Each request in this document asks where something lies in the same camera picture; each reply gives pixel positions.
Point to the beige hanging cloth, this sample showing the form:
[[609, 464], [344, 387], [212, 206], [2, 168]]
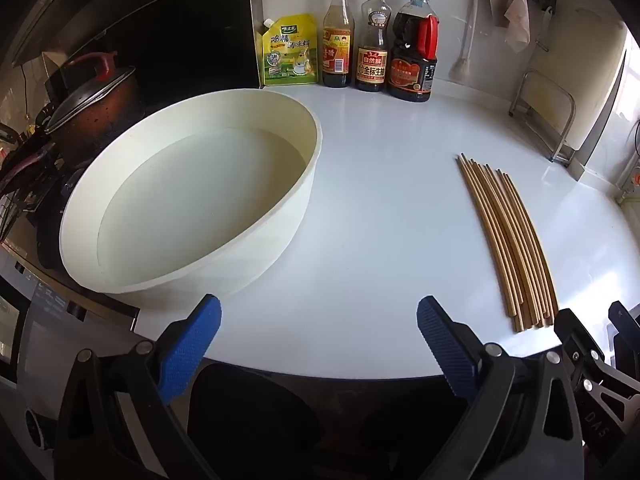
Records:
[[515, 20]]

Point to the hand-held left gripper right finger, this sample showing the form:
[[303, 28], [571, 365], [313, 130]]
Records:
[[447, 350]]

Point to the dark red cooking pot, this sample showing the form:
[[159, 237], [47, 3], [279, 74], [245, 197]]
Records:
[[105, 120]]

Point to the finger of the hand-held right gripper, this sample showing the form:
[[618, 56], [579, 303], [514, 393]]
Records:
[[625, 330], [582, 340]]

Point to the white round plastic basin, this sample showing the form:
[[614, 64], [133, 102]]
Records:
[[200, 200]]

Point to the metal hanging utensil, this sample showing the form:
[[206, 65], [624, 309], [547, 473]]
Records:
[[545, 25]]

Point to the cream cutting board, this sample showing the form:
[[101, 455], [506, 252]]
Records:
[[595, 60]]

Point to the bundle of bamboo chopsticks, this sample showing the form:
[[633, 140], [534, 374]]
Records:
[[505, 240]]

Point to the gas stove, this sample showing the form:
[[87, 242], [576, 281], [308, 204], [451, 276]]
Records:
[[25, 195]]

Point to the yellow green seasoning pouch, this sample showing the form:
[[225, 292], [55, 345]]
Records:
[[290, 50]]

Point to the stainless steel rack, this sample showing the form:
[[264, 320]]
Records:
[[550, 110]]

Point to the yellow cap vinegar bottle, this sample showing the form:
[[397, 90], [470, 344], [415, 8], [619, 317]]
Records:
[[336, 40]]

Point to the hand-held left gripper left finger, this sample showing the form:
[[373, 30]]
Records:
[[190, 345]]

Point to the grey appliance front panel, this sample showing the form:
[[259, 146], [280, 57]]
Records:
[[50, 320]]

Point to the clear soy sauce bottle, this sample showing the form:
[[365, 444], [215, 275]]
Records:
[[372, 45]]

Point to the black range hood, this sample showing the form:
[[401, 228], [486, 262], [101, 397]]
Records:
[[125, 5]]

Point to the wall power socket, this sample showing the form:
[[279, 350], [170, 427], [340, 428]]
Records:
[[632, 185]]

